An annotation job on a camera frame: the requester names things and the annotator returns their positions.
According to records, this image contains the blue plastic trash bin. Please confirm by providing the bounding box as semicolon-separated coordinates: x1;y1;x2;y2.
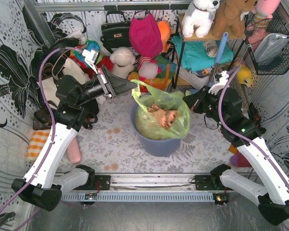
130;103;181;157

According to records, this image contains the wooden metal shelf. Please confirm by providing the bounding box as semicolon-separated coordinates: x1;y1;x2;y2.
171;26;245;89

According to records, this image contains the silver foil pouch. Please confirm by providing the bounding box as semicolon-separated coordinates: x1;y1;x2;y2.
254;33;289;63

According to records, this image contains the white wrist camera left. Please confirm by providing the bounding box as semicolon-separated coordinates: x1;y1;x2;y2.
82;49;99;73

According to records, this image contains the pink cylindrical pillow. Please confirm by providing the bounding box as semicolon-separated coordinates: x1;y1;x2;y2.
67;137;82;164

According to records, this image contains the white shoe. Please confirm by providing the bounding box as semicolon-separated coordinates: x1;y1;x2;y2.
177;69;210;89

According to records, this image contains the black leather handbag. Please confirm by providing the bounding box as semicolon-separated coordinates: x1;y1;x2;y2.
100;11;132;53

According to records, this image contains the pink plush toy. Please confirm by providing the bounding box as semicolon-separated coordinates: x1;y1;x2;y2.
251;0;280;28

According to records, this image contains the magenta cloth bag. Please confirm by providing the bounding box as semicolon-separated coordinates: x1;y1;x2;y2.
129;13;163;58

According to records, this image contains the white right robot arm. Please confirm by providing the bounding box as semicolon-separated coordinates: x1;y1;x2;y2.
183;86;289;226

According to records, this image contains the cream canvas tote bag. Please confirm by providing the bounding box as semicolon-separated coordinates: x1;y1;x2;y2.
42;57;90;109

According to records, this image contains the brown teddy bear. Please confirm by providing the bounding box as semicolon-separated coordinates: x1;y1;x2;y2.
212;0;258;38

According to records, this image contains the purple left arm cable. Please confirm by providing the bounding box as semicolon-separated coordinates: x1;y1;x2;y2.
0;47;87;231

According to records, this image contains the white fluffy plush dog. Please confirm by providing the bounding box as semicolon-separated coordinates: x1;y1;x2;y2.
110;47;136;79

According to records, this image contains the yellow plush duck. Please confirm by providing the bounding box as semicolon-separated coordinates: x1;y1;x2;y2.
234;59;252;87

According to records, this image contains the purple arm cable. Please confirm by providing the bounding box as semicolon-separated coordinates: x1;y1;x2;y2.
0;47;87;231
218;66;289;231

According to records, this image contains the black orange butterfly toy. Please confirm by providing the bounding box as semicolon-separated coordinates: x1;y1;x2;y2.
248;103;265;129

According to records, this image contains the purple red plush toy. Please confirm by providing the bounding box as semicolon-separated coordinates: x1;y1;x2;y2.
228;144;252;167

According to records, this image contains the brown patterned leather bag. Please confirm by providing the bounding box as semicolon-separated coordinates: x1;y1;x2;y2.
32;109;52;130

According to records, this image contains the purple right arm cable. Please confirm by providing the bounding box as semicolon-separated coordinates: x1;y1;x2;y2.
218;66;289;231

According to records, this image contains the white pink plush doll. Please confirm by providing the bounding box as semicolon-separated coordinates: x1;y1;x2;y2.
138;56;161;81

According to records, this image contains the grey checked plush ball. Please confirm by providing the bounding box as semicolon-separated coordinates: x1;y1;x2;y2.
203;40;218;58

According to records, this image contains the orange white checkered cloth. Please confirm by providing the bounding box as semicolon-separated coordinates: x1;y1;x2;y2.
26;129;51;162

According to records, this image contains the orange plush toy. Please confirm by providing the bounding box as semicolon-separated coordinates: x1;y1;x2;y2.
157;20;171;53

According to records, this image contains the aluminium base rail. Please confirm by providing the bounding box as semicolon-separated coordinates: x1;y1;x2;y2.
53;172;233;204

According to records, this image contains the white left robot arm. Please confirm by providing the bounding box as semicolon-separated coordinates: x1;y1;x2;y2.
12;67;138;211

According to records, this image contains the black wire basket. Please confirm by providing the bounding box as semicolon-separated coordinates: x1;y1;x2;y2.
245;12;289;76

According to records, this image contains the red folded cloth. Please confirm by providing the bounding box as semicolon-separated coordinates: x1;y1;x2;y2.
74;56;114;74

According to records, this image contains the white grey plush dog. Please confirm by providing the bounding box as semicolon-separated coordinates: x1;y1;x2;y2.
182;0;220;38

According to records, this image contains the crumpled brown printed paper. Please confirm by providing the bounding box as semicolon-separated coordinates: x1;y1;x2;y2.
147;104;178;129

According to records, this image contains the green plastic trash bag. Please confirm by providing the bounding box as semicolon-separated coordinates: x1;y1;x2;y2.
131;79;191;140

